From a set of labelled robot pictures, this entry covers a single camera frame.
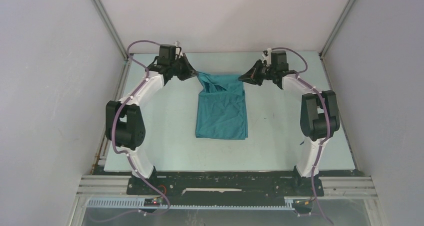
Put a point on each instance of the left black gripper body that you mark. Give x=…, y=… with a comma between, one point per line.
x=176, y=65

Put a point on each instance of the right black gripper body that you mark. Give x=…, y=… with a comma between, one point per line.
x=268, y=73

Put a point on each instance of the teal satin napkin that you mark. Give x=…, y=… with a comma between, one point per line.
x=221, y=109

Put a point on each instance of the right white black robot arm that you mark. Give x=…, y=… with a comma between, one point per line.
x=319, y=112

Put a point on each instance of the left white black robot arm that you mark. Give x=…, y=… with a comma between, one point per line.
x=124, y=122

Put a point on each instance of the small black circuit board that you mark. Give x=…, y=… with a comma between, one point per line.
x=152, y=203

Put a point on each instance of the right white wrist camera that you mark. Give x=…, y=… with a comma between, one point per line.
x=266, y=56

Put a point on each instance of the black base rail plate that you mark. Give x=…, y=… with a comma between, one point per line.
x=226, y=188

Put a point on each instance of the grey slotted cable duct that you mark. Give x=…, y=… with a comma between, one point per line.
x=138, y=203

